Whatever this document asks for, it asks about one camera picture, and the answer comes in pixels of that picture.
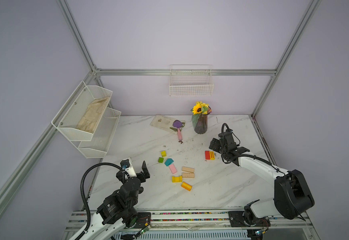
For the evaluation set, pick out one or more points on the white mesh upper shelf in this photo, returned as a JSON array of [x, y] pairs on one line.
[[68, 117]]

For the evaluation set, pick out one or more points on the yellow striped block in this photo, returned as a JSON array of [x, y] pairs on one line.
[[212, 155]]

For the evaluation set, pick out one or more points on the pink rectangular block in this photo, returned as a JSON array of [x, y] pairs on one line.
[[173, 169]]

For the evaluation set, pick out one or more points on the white mesh lower shelf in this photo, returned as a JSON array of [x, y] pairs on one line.
[[103, 135]]

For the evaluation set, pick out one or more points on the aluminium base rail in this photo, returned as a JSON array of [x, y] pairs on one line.
[[204, 224]]

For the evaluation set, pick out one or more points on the orange cylinder block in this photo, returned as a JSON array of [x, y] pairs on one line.
[[186, 186]]

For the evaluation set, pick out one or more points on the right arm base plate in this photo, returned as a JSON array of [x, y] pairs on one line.
[[247, 219]]

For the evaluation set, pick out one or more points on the natural wood block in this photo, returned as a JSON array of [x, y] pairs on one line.
[[188, 170], [188, 175]]

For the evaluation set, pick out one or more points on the purple glass vase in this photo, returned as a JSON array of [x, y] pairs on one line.
[[200, 123]]

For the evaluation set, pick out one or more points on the white wire wall basket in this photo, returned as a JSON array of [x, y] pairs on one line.
[[190, 80]]

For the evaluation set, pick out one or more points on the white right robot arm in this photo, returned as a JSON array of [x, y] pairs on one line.
[[292, 195]]

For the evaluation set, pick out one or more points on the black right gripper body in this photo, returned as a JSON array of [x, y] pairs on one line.
[[223, 151]]

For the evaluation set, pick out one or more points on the yellow sunflower bouquet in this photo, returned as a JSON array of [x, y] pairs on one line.
[[201, 108]]

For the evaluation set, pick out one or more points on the teal wedge block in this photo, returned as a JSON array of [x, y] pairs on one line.
[[168, 162]]

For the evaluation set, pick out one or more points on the yellow arch block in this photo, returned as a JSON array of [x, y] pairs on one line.
[[177, 179]]

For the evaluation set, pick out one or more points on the white mesh shelf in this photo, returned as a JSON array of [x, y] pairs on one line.
[[68, 117], [103, 135]]

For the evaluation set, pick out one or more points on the yellow cube block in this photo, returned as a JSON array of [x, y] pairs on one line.
[[163, 154]]

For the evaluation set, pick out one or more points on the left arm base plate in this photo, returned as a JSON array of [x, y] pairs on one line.
[[139, 221]]

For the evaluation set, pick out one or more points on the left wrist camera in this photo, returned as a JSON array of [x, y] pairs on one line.
[[127, 169]]

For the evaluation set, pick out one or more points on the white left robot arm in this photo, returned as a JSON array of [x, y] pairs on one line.
[[117, 211]]

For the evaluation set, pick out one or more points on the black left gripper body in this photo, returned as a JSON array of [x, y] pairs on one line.
[[120, 178]]

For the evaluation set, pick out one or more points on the red rectangular block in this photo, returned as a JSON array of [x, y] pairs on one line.
[[207, 155]]

